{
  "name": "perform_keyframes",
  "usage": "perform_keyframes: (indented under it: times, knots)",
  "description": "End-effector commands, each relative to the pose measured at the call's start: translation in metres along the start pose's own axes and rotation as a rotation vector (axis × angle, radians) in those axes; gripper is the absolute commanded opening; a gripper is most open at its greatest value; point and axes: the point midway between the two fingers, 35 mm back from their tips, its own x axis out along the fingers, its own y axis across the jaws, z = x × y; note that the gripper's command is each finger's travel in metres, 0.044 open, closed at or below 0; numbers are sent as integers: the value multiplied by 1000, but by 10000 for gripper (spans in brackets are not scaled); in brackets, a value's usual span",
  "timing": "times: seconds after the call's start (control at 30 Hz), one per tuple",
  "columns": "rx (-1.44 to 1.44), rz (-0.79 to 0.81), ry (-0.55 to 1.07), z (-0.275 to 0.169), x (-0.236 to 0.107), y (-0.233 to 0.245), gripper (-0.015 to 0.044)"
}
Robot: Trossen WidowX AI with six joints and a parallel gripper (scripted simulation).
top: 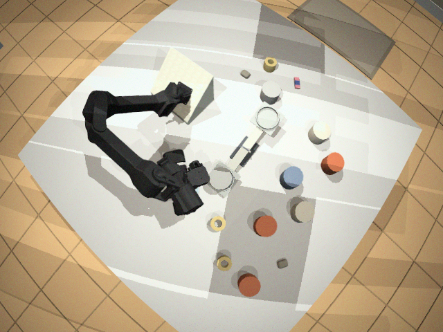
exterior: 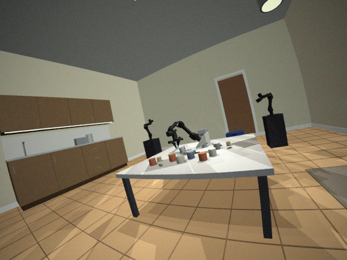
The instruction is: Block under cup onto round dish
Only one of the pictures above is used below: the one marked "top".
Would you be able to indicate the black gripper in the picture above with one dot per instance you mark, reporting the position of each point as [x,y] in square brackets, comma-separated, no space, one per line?
[177,156]

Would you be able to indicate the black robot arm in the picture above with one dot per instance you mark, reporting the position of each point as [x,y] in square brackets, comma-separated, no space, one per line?
[147,177]

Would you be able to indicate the pink eraser with blue sleeve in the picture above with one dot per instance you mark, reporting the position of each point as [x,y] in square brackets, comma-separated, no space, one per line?
[297,83]

